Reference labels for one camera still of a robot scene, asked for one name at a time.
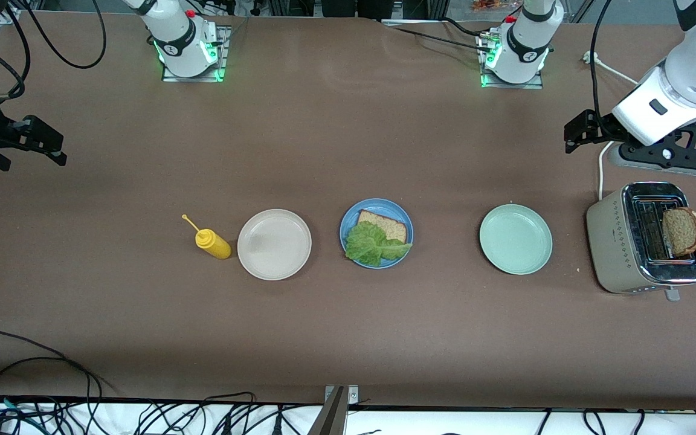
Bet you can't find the brown bread slice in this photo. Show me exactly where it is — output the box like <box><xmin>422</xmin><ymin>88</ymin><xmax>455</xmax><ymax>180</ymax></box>
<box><xmin>357</xmin><ymin>209</ymin><xmax>409</xmax><ymax>243</ymax></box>
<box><xmin>662</xmin><ymin>207</ymin><xmax>696</xmax><ymax>257</ymax></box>

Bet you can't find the yellow mustard squeeze bottle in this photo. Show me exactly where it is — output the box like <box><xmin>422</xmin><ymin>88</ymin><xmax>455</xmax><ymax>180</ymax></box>
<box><xmin>181</xmin><ymin>214</ymin><xmax>233</xmax><ymax>261</ymax></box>

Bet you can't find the green lettuce leaf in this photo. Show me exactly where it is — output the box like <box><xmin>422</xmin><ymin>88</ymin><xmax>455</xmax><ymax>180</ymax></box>
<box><xmin>345</xmin><ymin>221</ymin><xmax>413</xmax><ymax>268</ymax></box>

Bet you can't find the green round plate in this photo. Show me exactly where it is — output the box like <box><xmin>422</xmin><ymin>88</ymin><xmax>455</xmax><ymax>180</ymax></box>
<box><xmin>479</xmin><ymin>204</ymin><xmax>553</xmax><ymax>276</ymax></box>

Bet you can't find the blue round plate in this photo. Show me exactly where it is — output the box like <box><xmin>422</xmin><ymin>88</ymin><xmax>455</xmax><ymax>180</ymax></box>
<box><xmin>340</xmin><ymin>198</ymin><xmax>414</xmax><ymax>269</ymax></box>

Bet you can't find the white round plate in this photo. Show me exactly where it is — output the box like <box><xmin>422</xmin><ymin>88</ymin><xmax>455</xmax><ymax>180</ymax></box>
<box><xmin>237</xmin><ymin>208</ymin><xmax>312</xmax><ymax>282</ymax></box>

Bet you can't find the beige chrome toaster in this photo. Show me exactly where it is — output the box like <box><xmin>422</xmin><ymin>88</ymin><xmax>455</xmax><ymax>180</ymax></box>
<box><xmin>586</xmin><ymin>181</ymin><xmax>696</xmax><ymax>301</ymax></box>

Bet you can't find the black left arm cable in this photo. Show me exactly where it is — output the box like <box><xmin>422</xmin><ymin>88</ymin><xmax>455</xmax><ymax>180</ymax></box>
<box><xmin>590</xmin><ymin>0</ymin><xmax>614</xmax><ymax>121</ymax></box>

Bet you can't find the white toaster power cord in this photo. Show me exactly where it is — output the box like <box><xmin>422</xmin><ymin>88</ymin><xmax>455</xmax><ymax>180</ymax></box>
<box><xmin>582</xmin><ymin>51</ymin><xmax>640</xmax><ymax>201</ymax></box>

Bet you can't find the black base cable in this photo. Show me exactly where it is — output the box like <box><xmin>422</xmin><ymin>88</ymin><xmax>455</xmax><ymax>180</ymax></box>
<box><xmin>442</xmin><ymin>17</ymin><xmax>494</xmax><ymax>38</ymax></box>
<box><xmin>391</xmin><ymin>25</ymin><xmax>494</xmax><ymax>52</ymax></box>

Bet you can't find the small metal bracket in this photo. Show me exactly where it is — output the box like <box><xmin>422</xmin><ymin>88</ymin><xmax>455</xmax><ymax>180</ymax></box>
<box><xmin>324</xmin><ymin>385</ymin><xmax>359</xmax><ymax>404</ymax></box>

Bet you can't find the grey camera post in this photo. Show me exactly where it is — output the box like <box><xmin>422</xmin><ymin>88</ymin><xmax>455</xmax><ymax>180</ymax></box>
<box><xmin>306</xmin><ymin>387</ymin><xmax>349</xmax><ymax>435</ymax></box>

